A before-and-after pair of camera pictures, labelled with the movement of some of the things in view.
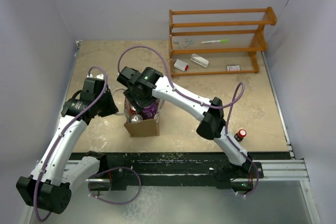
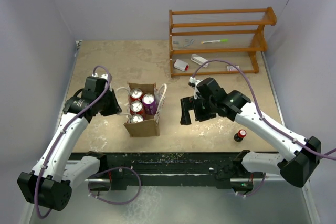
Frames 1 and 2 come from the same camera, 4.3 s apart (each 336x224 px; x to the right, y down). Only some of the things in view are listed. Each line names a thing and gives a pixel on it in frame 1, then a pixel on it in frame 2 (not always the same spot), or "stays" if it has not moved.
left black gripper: x=112 y=108 stays
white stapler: x=196 y=59 stays
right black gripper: x=138 y=103 -> x=188 y=103
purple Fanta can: x=136 y=118 stays
